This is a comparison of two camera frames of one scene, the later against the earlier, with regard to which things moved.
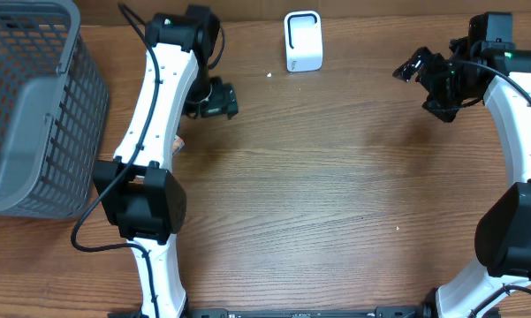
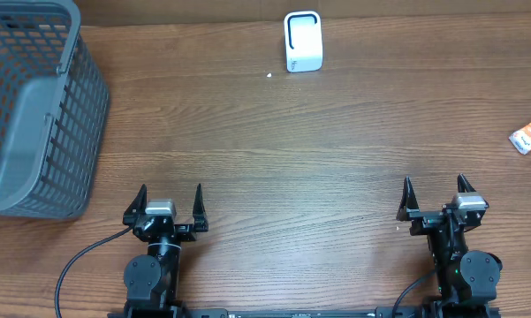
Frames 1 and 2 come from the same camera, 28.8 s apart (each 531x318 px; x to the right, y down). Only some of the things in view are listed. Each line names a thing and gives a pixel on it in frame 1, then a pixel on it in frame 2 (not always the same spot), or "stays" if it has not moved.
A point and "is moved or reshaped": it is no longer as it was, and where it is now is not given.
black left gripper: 223,100 to 200,224
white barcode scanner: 303,41 stays
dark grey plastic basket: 45,109 stays
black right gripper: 445,105 to 425,219
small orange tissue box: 178,145 is moved or reshaped
